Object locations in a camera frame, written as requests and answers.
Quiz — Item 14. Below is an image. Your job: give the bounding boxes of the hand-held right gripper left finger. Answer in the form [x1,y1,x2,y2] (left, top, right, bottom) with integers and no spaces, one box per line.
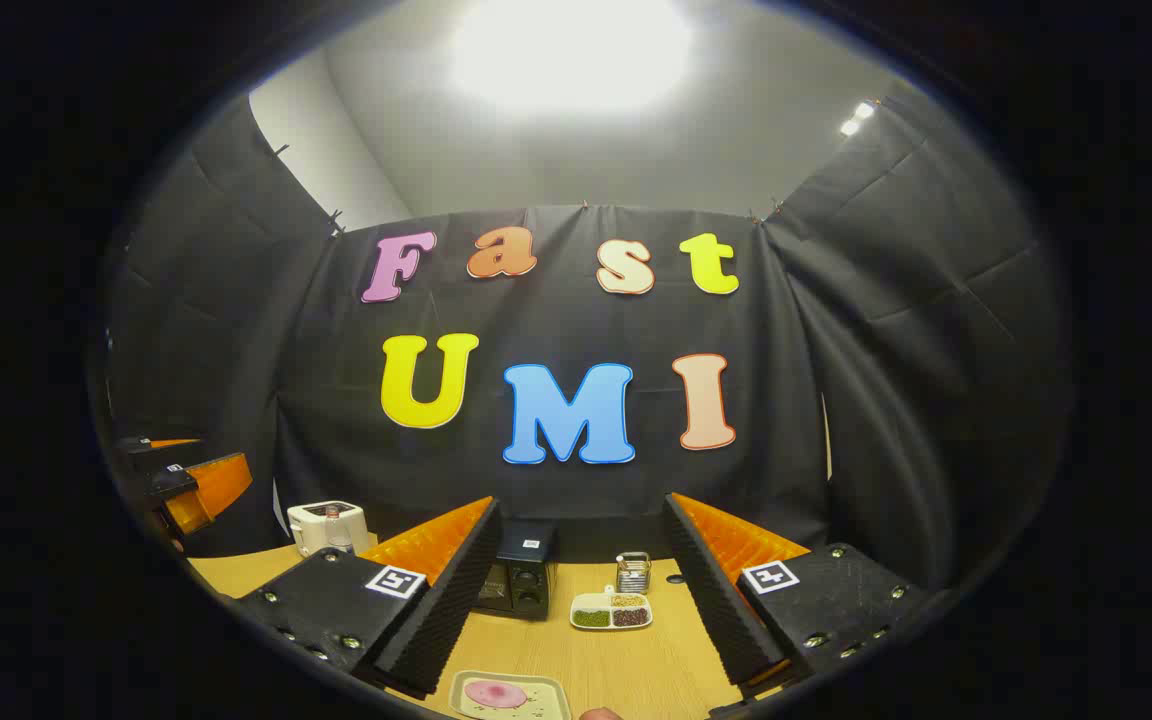
[236,497,503,699]

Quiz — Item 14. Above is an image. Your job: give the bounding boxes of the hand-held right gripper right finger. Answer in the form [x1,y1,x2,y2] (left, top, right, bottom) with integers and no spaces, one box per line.
[662,492,932,701]

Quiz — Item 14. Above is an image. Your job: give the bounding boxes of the black electric oven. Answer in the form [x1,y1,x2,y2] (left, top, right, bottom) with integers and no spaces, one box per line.
[476,520,559,621]

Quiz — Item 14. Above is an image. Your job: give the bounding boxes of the pink ham slice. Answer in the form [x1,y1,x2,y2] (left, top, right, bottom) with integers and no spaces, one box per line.
[464,679,529,711]

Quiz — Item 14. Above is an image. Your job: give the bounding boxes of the cream square plate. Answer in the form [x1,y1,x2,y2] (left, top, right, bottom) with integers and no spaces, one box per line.
[449,670,573,720]

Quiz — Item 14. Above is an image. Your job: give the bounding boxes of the white toaster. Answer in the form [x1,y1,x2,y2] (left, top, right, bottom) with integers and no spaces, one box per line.
[286,500,371,558]

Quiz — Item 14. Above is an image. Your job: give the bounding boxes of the white divided dish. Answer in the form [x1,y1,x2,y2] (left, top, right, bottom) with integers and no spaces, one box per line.
[570,585,654,631]

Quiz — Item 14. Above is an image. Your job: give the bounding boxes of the ceiling light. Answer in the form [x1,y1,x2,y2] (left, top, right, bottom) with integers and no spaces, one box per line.
[451,0,694,113]

